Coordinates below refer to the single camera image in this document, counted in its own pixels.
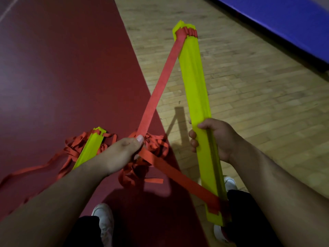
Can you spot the black left trouser leg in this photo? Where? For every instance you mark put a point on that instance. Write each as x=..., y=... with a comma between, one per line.
x=82, y=232

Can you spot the white right shoe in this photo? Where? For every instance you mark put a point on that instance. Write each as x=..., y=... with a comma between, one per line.
x=230, y=183

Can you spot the person's right forearm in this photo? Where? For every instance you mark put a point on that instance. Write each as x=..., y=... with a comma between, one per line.
x=282, y=200

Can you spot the black trouser leg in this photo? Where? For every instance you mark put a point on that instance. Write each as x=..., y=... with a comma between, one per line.
x=82, y=232
x=249, y=223

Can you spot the white shoe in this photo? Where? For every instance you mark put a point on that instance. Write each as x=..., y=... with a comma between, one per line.
x=105, y=218
x=230, y=183

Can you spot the person's left hand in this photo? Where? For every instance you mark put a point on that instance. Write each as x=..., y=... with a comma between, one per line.
x=118, y=155

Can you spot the person's left forearm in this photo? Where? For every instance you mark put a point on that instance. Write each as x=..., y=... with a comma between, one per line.
x=48, y=210

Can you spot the person's right hand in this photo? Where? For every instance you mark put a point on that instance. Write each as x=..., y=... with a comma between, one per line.
x=222, y=141

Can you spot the black right trouser leg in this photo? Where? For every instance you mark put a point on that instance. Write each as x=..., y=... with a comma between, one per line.
x=249, y=223

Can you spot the white left shoe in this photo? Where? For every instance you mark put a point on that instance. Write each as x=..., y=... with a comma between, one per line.
x=105, y=218

